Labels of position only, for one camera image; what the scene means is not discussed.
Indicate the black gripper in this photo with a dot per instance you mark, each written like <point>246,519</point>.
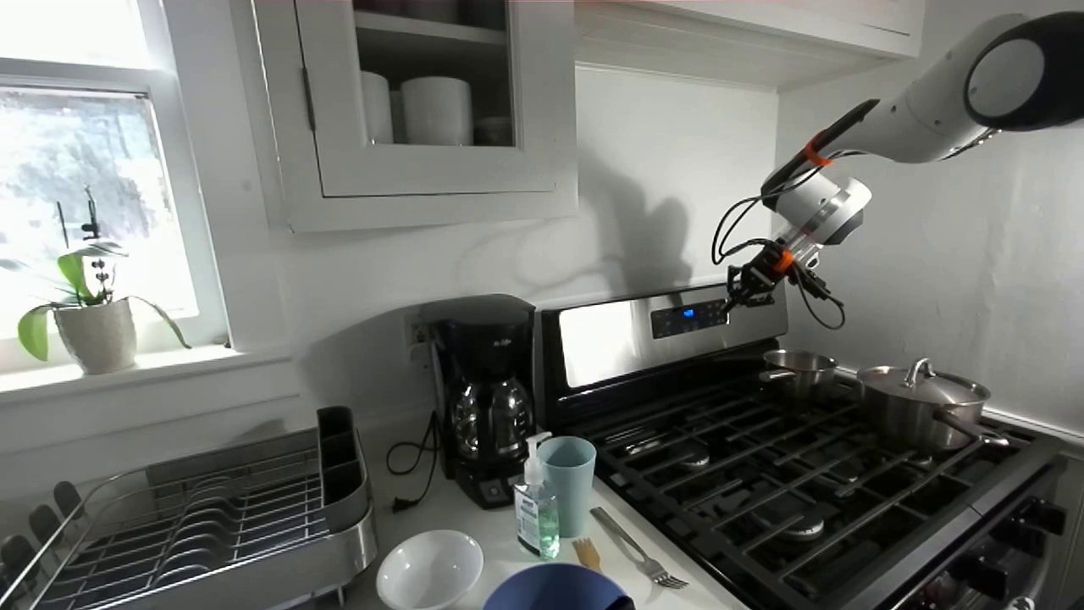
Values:
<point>766,273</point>

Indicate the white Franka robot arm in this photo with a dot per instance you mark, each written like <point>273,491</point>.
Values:
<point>971,89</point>

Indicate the stove control display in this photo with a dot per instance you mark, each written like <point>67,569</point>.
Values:
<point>682,320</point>

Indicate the stainless steel gas stove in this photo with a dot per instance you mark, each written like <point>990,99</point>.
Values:
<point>631,340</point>

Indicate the black cast iron stove grates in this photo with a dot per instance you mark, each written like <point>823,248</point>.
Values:
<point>792,477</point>

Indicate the black stove knob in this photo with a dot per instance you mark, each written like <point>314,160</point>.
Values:
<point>988,579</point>
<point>1044,516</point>

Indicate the small steel saucepan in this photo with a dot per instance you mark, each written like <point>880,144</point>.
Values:
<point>797,368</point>

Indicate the round black burner cap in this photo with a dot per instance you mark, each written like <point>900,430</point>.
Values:
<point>806,526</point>
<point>695,460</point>

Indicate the large steel pot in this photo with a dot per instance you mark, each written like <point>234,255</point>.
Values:
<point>917,417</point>

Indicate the steel pot lid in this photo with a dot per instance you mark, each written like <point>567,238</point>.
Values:
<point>944,387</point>

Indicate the teal plastic cup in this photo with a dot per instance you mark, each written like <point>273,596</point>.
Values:
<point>570,481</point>

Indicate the black drip coffee maker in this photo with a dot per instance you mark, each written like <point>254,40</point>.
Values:
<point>486,395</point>

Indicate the metal fork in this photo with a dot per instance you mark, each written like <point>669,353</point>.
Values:
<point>631,547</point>

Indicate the green hand sanitizer bottle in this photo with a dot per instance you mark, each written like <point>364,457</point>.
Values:
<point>537,510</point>

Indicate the white glass door cabinet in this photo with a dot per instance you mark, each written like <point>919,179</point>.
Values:
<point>441,171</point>

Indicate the blue bowl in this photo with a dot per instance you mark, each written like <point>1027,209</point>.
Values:
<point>560,590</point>

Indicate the wide white canister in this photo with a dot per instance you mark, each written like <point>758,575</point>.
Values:
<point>435,111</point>

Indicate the narrow white canister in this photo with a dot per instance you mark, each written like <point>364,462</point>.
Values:
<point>376,106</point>

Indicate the white bowl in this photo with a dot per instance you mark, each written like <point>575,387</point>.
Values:
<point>427,563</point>

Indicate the steel dish rack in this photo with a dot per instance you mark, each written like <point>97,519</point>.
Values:
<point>205,531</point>

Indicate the white plant pot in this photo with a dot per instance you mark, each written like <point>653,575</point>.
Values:
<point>97,335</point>

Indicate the green leafy plant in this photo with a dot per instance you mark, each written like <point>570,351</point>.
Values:
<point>71,273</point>

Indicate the white framed window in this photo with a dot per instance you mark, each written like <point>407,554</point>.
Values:
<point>78,171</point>

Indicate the wrist camera with orange mount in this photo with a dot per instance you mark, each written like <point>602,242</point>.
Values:
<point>782,263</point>

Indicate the white wall cabinet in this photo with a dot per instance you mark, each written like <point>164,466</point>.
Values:
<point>745,29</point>

